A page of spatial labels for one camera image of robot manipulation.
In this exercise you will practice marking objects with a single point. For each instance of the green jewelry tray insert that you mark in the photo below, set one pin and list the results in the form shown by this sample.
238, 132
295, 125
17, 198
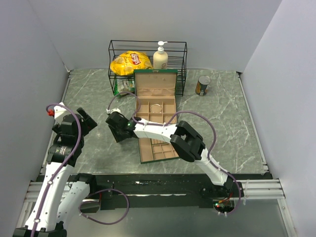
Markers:
152, 150

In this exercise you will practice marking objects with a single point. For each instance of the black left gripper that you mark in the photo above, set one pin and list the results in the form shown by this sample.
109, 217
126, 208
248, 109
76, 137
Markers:
87, 124

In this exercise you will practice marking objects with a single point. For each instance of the green snack bag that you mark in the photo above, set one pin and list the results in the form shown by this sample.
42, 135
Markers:
122, 86

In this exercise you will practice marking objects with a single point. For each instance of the cream lotion pump bottle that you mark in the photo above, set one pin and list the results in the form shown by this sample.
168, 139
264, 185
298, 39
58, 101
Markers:
160, 57

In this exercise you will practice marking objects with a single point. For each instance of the yellow chips bag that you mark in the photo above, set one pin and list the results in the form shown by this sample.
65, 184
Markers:
127, 62

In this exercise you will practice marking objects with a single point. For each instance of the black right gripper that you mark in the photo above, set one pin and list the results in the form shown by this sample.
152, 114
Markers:
117, 138

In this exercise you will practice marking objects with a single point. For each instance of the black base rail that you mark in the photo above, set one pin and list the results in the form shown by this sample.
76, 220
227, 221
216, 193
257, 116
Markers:
158, 190

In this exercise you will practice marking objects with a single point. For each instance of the yellow food can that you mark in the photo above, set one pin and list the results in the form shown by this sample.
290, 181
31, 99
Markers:
202, 85

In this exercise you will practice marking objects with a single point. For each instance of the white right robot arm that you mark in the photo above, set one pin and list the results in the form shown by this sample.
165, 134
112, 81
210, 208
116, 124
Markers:
185, 140

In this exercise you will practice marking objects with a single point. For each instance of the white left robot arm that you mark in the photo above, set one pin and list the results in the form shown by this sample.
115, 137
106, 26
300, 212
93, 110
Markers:
53, 211

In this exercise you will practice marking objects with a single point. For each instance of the black wire rack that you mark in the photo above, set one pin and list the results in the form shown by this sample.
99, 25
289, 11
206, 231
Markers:
177, 58

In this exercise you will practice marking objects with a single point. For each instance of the green jewelry box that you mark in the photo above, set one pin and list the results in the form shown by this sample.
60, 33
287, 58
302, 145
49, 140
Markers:
155, 91

